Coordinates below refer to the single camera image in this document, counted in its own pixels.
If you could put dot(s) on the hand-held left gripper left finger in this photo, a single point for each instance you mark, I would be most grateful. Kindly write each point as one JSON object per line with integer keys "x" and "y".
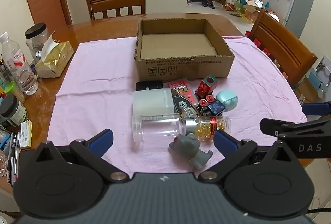
{"x": 100, "y": 140}

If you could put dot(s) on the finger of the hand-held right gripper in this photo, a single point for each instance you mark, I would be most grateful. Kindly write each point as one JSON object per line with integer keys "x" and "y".
{"x": 281, "y": 127}
{"x": 316, "y": 108}

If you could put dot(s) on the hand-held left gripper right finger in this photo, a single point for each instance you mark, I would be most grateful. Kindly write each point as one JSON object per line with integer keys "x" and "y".
{"x": 225, "y": 143}

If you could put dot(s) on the grey cat toy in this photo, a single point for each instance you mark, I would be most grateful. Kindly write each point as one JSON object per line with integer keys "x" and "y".
{"x": 191, "y": 147}

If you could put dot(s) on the blue toy train red wheels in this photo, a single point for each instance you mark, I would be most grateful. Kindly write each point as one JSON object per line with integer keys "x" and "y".
{"x": 214, "y": 107}

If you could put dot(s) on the teal round case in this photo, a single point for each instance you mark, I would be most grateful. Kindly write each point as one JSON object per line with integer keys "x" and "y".
{"x": 228, "y": 99}

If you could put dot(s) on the clear plastic jar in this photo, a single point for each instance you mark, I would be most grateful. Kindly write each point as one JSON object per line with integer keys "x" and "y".
{"x": 155, "y": 129}

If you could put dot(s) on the cardboard box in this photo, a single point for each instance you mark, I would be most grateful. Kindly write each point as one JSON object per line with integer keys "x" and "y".
{"x": 181, "y": 66}

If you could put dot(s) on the bottle of golden capsules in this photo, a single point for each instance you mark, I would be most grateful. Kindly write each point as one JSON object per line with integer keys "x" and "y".
{"x": 209, "y": 124}

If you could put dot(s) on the black packet with gear print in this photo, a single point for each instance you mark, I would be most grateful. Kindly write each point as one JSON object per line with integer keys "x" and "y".
{"x": 185, "y": 107}

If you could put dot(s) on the pink cloth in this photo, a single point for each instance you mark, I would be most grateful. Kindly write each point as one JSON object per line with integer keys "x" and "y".
{"x": 98, "y": 79}

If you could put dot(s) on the white translucent plastic box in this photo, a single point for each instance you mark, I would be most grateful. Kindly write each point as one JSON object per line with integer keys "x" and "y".
{"x": 152, "y": 102}

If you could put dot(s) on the pink card pack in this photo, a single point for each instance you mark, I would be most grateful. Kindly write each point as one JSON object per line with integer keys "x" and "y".
{"x": 185, "y": 89}

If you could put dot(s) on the small black box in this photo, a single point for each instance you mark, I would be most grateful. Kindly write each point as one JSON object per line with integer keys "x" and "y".
{"x": 148, "y": 85}

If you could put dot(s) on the stack of paper cards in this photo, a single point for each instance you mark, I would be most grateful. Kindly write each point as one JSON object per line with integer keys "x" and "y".
{"x": 25, "y": 134}

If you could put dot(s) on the bundle of pens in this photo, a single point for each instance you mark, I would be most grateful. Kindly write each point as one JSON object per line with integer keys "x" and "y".
{"x": 13, "y": 156}

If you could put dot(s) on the gold tissue pack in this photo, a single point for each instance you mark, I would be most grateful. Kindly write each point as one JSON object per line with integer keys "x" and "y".
{"x": 55, "y": 58}

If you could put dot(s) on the dark glass jar black lid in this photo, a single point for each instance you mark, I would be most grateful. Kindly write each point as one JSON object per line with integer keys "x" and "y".
{"x": 11, "y": 111}

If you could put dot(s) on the grey refrigerator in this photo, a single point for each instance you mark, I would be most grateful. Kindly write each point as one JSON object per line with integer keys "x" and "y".
{"x": 298, "y": 11}

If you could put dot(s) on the small jar with green lid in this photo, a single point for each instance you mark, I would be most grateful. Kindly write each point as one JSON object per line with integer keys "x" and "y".
{"x": 14, "y": 90}

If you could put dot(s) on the clear water bottle red label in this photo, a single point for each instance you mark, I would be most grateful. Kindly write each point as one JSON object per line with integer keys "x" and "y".
{"x": 18, "y": 63}

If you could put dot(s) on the cardboard boxes on floor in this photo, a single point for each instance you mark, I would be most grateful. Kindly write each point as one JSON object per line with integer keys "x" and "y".
{"x": 252, "y": 10}

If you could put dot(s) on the plastic jar with black lid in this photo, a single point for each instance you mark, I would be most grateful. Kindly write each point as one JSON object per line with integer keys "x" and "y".
{"x": 36, "y": 37}

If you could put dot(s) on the pair of dark slippers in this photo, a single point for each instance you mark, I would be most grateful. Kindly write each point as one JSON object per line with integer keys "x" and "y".
{"x": 207, "y": 4}

